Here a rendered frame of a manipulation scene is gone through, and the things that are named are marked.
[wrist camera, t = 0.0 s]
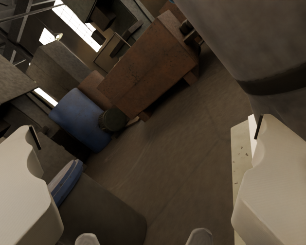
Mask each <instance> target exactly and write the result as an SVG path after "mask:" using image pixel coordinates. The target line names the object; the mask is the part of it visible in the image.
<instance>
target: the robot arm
mask: <svg viewBox="0 0 306 245"><path fill-rule="evenodd" d="M169 1H170V2H171V3H174V4H176V6H177V7H178V8H179V9H180V10H181V12H182V13H183V14H184V15H185V17H186V18H187V19H188V21H189V22H190V23H191V24H192V26H193V27H194V28H195V30H196V31H197V32H198V33H199V35H200V36H201V37H202V38H203V40H204V41H205V42H206V44H207V45H208V46H209V47H210V49H211V50H212V51H213V52H214V54H215V55H216V56H217V58H218V59H219V60H220V61H221V63H222V64H223V65H224V67H225V68H226V69H227V70H228V72H229V73H230V74H231V75H232V77H233V78H234V79H235V80H236V81H237V83H238V84H239V85H240V86H241V88H242V89H243V90H244V92H245V93H246V95H247V96H248V98H249V101H250V104H251V108H252V112H253V115H254V118H255V122H256V125H257V129H256V132H255V135H254V140H256V142H257V144H256V148H255V151H254V155H253V158H252V165H253V168H251V169H249V170H247V171H246V172H245V173H244V176H243V179H242V182H241V185H240V188H239V191H238V195H237V199H236V202H235V206H234V210H233V214H232V217H231V223H232V226H233V228H234V229H235V231H236V232H237V233H238V235H239V236H240V237H241V238H242V240H243V241H244V242H245V243H246V245H306V0H169ZM39 150H41V146H40V144H39V141H38V138H37V135H36V132H35V130H34V127H33V126H32V125H24V126H21V127H20V128H18V129H17V130H16V131H15V132H14V133H13V134H11V135H10V136H9V137H8V138H7V139H6V140H4V141H3V142H2V143H1V144H0V245H55V244H56V243H57V241H58V240H59V238H60V237H61V235H62V233H63V230H64V226H63V223H62V220H61V217H60V214H59V211H58V208H57V206H56V204H55V202H54V199H53V197H52V195H51V193H50V191H49V189H48V186H47V184H46V182H45V181H44V180H42V179H41V178H42V176H43V173H44V172H43V169H42V167H41V165H40V163H39V160H38V158H37V154H38V153H39ZM186 245H214V242H213V236H212V233H211V232H210V230H208V229H206V228H196V229H194V230H192V232H191V234H190V236H189V238H188V240H187V243H186Z"/></svg>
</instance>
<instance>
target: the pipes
mask: <svg viewBox="0 0 306 245"><path fill-rule="evenodd" d="M63 5H65V4H64V3H61V4H57V5H54V6H50V7H46V8H42V9H38V10H35V11H31V12H27V13H24V14H20V15H16V16H12V17H7V18H4V19H0V23H2V22H6V21H10V20H13V19H16V18H21V17H24V16H28V15H31V14H35V13H39V12H42V11H46V10H49V9H53V8H57V7H60V6H63Z"/></svg>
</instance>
